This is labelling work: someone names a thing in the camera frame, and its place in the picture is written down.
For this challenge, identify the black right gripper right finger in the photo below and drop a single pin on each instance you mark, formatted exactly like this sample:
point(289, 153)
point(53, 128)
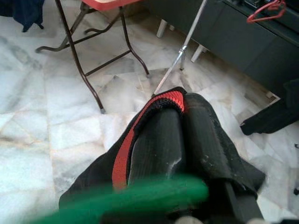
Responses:
point(205, 144)

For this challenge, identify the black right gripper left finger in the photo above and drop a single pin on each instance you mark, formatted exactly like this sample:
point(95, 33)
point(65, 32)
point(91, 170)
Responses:
point(158, 149)

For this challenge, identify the pink marble folding table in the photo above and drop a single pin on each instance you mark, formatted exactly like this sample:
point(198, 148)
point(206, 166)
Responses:
point(77, 58)

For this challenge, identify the black shirt with red collar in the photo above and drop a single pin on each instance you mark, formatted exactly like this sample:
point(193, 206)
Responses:
point(93, 177)

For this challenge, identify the green hanger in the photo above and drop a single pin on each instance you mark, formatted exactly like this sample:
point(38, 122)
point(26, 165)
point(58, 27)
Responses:
point(140, 198)

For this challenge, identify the long black garment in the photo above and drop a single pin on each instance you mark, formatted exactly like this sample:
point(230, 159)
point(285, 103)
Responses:
point(275, 116)

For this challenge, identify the red hanger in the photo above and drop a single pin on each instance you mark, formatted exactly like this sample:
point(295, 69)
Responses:
point(261, 14)

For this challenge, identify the black TV cabinet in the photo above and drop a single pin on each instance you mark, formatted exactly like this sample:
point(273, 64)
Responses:
point(245, 42)

